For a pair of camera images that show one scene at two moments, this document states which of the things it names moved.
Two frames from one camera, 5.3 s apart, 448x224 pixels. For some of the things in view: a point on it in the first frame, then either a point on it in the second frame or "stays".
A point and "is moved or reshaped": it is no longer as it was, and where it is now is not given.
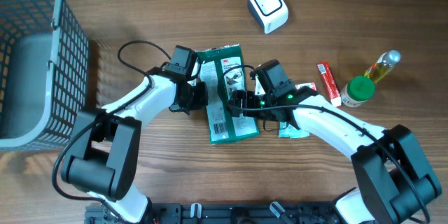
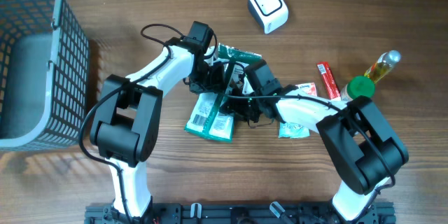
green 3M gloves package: x=222 y=70 is moved or reshaped
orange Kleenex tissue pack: x=311 y=85 stays
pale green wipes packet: x=290 y=132 stays
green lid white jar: x=358 y=89 stays
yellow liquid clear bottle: x=383 y=66 stays
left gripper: x=199 y=96 -> x=214 y=79
